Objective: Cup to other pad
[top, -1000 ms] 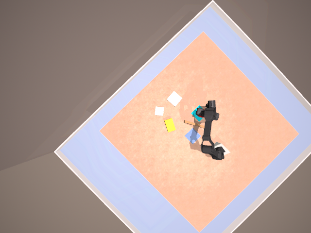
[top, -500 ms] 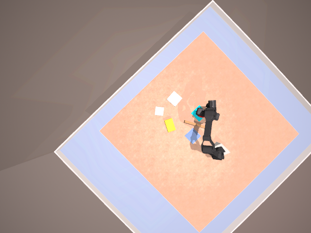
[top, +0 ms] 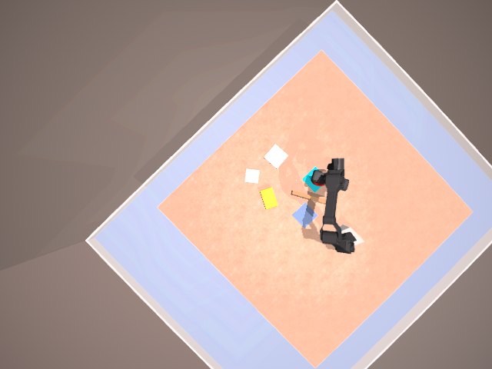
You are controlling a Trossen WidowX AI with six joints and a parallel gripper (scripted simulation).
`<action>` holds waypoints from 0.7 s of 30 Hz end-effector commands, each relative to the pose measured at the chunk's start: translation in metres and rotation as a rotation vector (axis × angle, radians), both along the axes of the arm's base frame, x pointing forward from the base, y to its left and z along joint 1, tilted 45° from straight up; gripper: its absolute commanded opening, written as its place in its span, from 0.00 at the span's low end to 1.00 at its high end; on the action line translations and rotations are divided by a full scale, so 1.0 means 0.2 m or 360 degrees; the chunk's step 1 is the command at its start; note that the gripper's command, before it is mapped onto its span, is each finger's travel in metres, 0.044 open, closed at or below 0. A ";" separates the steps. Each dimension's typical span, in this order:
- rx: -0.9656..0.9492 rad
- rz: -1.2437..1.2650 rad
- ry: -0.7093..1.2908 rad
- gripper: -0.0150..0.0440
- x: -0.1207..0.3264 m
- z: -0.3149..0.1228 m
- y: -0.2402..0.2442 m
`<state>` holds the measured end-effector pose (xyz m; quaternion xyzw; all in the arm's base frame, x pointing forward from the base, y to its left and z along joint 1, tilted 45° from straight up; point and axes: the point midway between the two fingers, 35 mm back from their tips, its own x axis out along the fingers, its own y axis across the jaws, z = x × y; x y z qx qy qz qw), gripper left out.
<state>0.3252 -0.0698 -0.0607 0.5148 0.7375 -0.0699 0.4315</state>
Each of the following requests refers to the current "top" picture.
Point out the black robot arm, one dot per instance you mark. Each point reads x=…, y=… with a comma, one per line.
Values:
x=334, y=181

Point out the yellow flat rectangle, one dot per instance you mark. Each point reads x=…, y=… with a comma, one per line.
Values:
x=268, y=198

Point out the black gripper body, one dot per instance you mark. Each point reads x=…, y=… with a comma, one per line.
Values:
x=318, y=177

